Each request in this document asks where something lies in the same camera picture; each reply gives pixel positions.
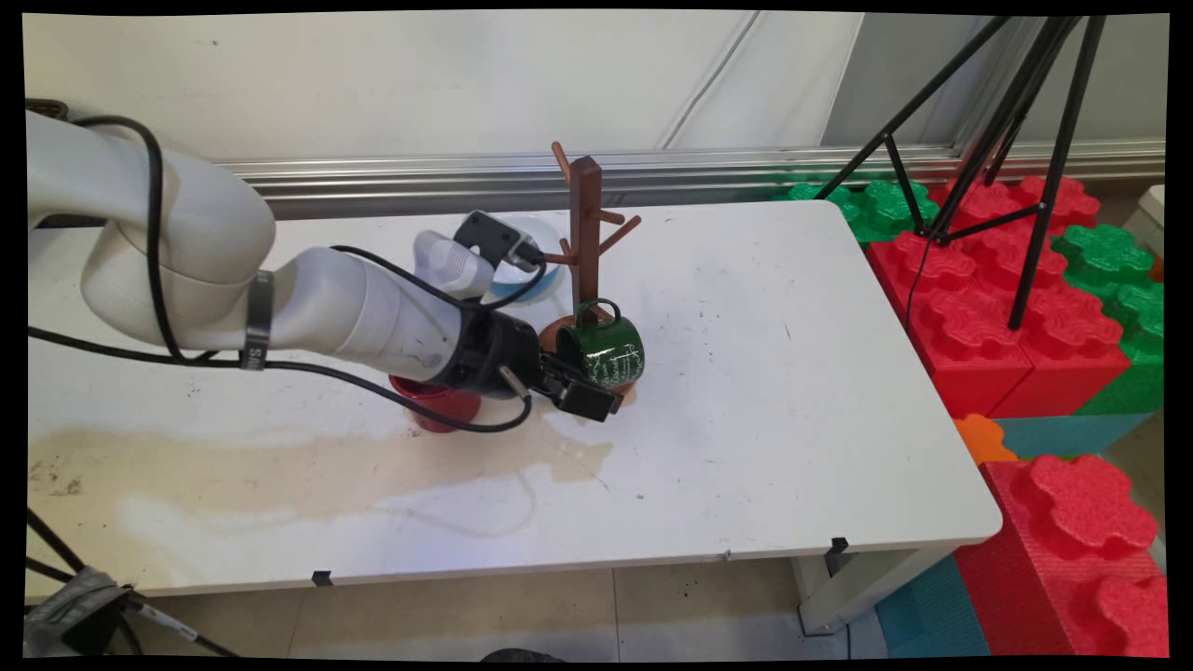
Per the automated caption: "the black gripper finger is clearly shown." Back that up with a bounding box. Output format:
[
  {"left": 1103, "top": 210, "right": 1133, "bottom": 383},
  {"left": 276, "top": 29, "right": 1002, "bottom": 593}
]
[
  {"left": 545, "top": 373, "right": 624, "bottom": 424},
  {"left": 541, "top": 350, "right": 588, "bottom": 387}
]

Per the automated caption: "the orange foam block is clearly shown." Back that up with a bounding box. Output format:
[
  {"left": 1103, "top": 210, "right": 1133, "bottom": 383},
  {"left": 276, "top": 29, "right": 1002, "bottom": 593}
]
[{"left": 953, "top": 414, "right": 1019, "bottom": 466}]

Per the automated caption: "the white box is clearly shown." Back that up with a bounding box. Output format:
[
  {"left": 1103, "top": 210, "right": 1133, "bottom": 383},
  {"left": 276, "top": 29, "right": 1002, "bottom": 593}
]
[{"left": 1122, "top": 184, "right": 1168, "bottom": 259}]

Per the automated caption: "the large red foam block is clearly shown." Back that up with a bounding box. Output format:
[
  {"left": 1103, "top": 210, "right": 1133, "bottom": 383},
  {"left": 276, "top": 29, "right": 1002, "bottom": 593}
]
[{"left": 865, "top": 175, "right": 1134, "bottom": 421}]

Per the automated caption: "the white table leg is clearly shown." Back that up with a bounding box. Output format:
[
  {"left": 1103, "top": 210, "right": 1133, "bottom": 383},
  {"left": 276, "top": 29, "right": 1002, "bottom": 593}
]
[{"left": 795, "top": 543, "right": 958, "bottom": 638}]

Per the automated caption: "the white bowl blue outside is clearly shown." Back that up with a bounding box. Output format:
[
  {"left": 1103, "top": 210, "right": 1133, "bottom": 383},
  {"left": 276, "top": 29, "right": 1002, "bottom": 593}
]
[{"left": 483, "top": 215, "right": 566, "bottom": 305}]

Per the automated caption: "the green enamel mug white lettering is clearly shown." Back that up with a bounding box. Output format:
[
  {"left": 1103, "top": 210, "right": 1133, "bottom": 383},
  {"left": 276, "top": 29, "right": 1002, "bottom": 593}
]
[{"left": 556, "top": 297, "right": 647, "bottom": 400}]

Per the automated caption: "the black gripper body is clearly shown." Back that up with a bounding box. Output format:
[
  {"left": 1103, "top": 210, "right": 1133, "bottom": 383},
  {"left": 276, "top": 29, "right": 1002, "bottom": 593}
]
[{"left": 432, "top": 308, "right": 562, "bottom": 404}]

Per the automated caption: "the grey velcro cable strap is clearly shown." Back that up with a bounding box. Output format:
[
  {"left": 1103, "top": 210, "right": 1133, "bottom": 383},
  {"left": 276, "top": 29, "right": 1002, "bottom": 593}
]
[{"left": 239, "top": 269, "right": 278, "bottom": 373}]

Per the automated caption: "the red enamel mug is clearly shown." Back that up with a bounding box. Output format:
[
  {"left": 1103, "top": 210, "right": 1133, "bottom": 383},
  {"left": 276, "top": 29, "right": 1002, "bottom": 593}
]
[{"left": 389, "top": 373, "right": 484, "bottom": 435}]

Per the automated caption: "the green foam building block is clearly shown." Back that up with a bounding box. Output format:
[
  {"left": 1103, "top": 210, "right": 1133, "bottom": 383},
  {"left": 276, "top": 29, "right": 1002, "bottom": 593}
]
[
  {"left": 772, "top": 175, "right": 940, "bottom": 245},
  {"left": 1051, "top": 224, "right": 1166, "bottom": 417}
]

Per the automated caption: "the grey taped cable bundle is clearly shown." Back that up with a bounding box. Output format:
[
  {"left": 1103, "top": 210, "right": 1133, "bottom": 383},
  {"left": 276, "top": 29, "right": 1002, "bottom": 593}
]
[{"left": 25, "top": 508, "right": 239, "bottom": 659}]

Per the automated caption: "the teal foam block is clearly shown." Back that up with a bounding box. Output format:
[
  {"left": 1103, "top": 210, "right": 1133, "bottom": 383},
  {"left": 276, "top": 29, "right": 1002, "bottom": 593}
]
[
  {"left": 990, "top": 412, "right": 1159, "bottom": 460},
  {"left": 873, "top": 554, "right": 992, "bottom": 659}
]

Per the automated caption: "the brown wooden mug tree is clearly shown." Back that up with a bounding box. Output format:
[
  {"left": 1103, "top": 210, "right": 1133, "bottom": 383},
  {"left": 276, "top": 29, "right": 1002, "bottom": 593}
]
[{"left": 535, "top": 142, "right": 644, "bottom": 412}]

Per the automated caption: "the black camera tripod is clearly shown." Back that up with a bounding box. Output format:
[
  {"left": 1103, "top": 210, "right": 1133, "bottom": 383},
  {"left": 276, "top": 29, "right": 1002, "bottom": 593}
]
[{"left": 815, "top": 14, "right": 1110, "bottom": 333}]

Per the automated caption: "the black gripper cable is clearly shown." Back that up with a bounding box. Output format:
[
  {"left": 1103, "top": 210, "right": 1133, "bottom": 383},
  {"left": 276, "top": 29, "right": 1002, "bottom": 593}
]
[{"left": 26, "top": 114, "right": 536, "bottom": 435}]

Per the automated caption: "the thin black tripod cable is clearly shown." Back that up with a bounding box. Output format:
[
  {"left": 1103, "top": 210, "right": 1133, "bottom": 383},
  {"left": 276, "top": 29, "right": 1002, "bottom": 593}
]
[{"left": 901, "top": 233, "right": 937, "bottom": 330}]

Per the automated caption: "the black grey wrist camera box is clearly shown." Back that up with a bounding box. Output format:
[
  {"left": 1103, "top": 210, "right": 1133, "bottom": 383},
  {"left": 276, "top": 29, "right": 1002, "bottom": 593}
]
[{"left": 453, "top": 210, "right": 548, "bottom": 277}]

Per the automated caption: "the aluminium wall rail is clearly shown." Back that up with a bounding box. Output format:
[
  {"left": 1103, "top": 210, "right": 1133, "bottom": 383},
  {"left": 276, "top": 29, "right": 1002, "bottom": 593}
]
[{"left": 214, "top": 140, "right": 1166, "bottom": 222}]

